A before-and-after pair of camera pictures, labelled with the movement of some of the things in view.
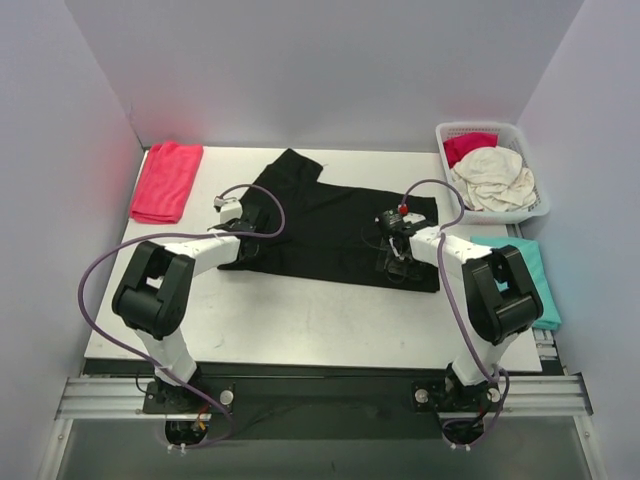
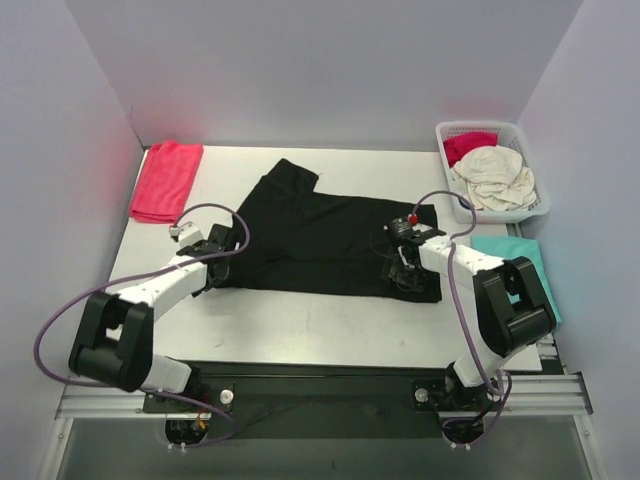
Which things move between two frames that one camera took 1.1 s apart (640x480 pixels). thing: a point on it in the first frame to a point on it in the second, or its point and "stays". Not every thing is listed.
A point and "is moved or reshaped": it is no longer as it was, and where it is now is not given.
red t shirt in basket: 456,146 stays
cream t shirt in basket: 494,180 stays
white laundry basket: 493,172 stays
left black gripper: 255,220 to 220,255
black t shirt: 329,231 is moved or reshaped
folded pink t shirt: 165,173 stays
